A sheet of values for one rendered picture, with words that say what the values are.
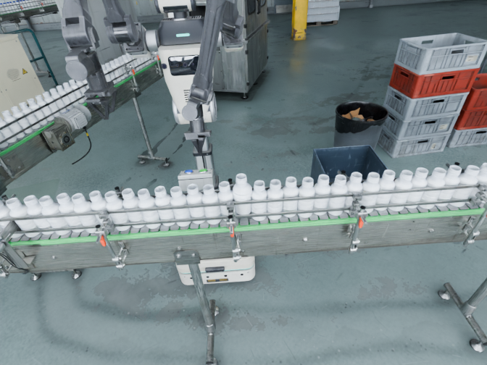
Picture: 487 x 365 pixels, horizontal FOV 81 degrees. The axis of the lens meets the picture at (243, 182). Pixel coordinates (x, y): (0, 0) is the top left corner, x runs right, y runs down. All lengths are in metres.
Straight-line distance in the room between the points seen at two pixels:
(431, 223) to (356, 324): 0.95
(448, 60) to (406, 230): 2.19
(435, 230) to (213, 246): 0.88
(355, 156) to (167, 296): 1.53
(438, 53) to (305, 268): 2.15
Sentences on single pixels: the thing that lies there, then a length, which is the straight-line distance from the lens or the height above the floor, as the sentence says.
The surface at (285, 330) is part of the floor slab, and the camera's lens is 1.97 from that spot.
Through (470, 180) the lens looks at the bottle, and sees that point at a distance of 1.29.
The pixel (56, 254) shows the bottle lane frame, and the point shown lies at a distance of 1.37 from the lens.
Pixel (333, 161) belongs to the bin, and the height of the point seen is 0.86.
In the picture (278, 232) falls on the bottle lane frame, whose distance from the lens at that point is 1.12.
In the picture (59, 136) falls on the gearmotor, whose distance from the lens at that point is 2.21.
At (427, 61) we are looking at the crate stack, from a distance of 3.11.
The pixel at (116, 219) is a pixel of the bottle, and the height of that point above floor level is 1.07.
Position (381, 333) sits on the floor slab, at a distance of 2.08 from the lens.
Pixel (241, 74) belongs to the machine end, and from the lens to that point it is 4.63.
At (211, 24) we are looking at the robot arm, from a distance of 0.99.
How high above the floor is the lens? 1.79
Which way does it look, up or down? 38 degrees down
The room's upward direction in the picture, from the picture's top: 4 degrees counter-clockwise
